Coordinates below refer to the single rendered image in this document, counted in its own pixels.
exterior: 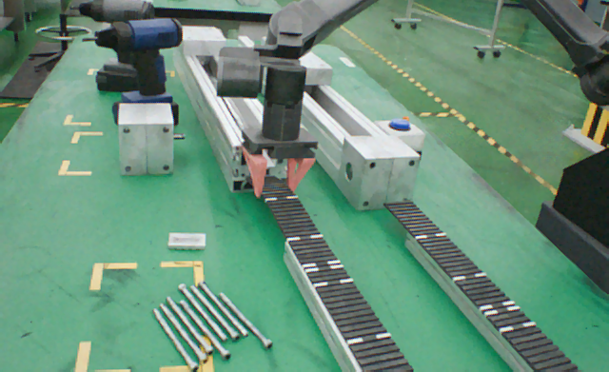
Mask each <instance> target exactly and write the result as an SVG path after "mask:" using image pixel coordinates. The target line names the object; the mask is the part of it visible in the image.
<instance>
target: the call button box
mask: <svg viewBox="0 0 609 372"><path fill-rule="evenodd" d="M390 122H391V121H383V122H378V121H377V122H374V125H375V126H376V127H378V128H379V129H380V130H382V131H383V132H384V133H385V134H386V135H395V136H397V137H399V138H400V139H401V140H402V141H404V142H405V144H406V145H407V146H408V147H410V148H412V149H413V150H414V151H416V152H417V153H418V154H419V155H420V156H422V147H423V141H424V136H425V135H424V134H423V133H422V131H420V129H419V128H417V127H416V126H414V125H411V124H410V126H409V128H398V127H392V126H391V125H390Z"/></svg>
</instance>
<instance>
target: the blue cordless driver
mask: <svg viewBox="0 0 609 372"><path fill-rule="evenodd" d="M82 41H83V43H84V42H86V41H95V43H96V45H97V46H98V47H103V48H108V49H113V50H114V51H115V52H126V51H128V52H134V53H133V54H131V55H130V56H131V62H132V66H133V68H134V69H136V71H137V77H138V83H139V87H138V90H139V91H133V92H125V93H122V100H120V101H115V103H114V106H112V112H113V115H114V118H113V119H115V120H114V124H115V125H118V126H119V112H120V104H122V103H136V104H170V106H171V111H172V117H173V122H174V126H175V125H178V124H179V106H178V104H177V103H175V102H174V101H173V97H172V94H170V93H169V92H167V91H166V90H167V87H166V81H167V70H166V64H165V56H164V54H163V53H162V52H160V49H172V48H179V47H180V45H181V43H182V41H183V29H182V27H181V25H180V23H179V22H178V21H177V20H175V19H171V20H170V19H146V20H138V21H126V22H112V23H111V24H110V26H109V27H107V28H106V29H101V30H97V31H95V33H94V37H85V38H82Z"/></svg>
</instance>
